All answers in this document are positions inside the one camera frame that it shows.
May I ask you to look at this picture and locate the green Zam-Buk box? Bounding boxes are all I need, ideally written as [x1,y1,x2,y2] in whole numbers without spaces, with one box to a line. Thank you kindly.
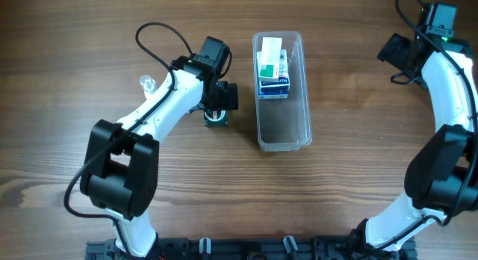
[204,111,228,128]

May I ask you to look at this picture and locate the blue lozenge box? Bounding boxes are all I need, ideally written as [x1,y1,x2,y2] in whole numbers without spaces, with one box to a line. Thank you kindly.
[258,90,288,99]

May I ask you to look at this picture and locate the white green medicine box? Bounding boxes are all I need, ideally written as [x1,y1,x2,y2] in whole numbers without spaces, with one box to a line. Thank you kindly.
[258,37,282,81]

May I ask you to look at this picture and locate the white Hansaplast plaster box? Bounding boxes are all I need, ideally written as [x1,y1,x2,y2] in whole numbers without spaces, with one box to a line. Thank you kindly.
[259,49,290,93]

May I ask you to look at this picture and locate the white spray bottle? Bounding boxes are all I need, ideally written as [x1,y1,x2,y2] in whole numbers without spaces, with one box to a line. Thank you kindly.
[139,75,158,99]

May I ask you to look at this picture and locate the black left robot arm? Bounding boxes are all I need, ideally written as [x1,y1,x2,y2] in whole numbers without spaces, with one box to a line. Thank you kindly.
[76,37,238,259]

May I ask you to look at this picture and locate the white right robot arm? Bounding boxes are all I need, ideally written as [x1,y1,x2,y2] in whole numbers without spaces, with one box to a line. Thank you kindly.
[348,1,477,257]

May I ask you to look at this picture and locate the clear plastic container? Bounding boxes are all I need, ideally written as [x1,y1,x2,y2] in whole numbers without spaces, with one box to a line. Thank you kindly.
[252,31,312,152]

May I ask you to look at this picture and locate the black right camera cable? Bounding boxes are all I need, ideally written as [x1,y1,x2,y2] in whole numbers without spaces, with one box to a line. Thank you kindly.
[365,0,478,259]

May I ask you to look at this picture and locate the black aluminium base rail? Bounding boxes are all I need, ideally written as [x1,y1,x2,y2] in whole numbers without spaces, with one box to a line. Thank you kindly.
[84,236,418,260]

